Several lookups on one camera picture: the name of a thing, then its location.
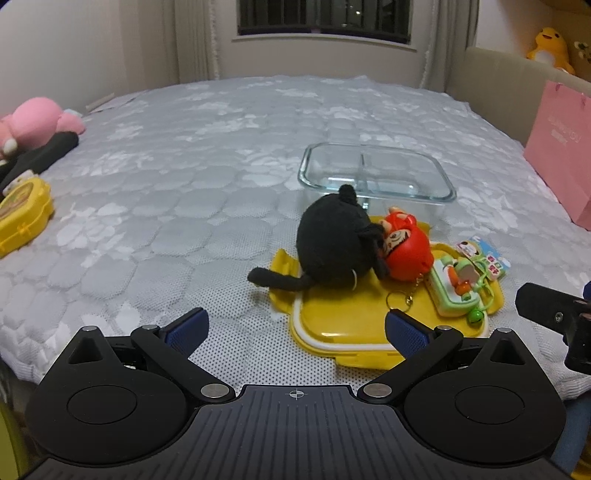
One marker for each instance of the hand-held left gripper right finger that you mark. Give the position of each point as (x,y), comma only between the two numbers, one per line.
(404,332)

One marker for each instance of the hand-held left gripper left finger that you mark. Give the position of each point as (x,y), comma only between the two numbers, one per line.
(189,330)

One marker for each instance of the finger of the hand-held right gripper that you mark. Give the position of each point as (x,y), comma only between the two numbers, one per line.
(540,307)

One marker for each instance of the yellow plastic container lid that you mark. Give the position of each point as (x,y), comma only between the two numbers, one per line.
(341,318)

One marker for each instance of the black cat plush toy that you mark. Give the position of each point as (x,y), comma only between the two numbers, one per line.
(332,240)

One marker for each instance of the clear glass container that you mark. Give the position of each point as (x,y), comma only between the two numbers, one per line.
(323,161)

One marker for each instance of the person's blue trousers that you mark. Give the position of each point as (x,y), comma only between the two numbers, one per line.
(575,443)

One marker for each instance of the grey quilted mattress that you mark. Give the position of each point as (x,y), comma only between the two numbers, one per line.
(184,184)

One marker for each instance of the pink paper bag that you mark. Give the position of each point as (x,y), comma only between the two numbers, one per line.
(563,152)

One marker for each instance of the yellow toy box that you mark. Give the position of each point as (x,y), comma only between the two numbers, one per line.
(23,221)

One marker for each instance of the beige padded headboard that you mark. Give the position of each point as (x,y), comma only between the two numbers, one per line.
(498,87)

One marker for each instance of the black cylindrical object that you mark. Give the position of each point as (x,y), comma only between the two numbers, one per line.
(41,157)

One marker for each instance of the yellow duck plush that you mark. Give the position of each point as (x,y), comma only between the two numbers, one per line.
(549,48)

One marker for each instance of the pink plush toy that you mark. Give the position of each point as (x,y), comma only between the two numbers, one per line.
(32,120)

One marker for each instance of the white curtain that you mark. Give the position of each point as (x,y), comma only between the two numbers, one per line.
(184,37)
(445,27)

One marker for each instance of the dark barred window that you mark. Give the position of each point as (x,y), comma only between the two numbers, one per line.
(277,14)

